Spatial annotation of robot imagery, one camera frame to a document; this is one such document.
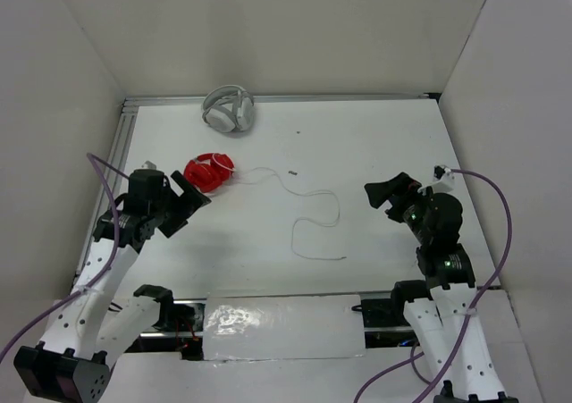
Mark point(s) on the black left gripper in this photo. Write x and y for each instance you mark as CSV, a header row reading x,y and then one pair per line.
x,y
188,203

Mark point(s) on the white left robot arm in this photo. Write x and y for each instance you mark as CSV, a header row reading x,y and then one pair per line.
x,y
74,359

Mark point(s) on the aluminium frame rail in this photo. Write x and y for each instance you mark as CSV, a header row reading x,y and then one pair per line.
x,y
187,100

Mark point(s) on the red headphones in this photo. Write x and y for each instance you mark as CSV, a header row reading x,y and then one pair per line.
x,y
208,172

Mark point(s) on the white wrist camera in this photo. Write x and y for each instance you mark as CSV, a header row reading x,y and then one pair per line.
x,y
443,179
148,166

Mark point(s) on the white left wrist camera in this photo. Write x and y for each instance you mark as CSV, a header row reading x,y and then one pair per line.
x,y
148,166

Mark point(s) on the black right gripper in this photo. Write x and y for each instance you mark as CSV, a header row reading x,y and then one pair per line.
x,y
403,187

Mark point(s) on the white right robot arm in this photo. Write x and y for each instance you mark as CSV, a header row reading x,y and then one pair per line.
x,y
441,308

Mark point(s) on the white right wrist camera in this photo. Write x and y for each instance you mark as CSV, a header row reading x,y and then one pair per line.
x,y
443,179

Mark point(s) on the white grey headphones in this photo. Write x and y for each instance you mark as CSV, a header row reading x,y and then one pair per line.
x,y
229,108

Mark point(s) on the white taped cover panel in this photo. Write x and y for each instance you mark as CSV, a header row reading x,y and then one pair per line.
x,y
256,329

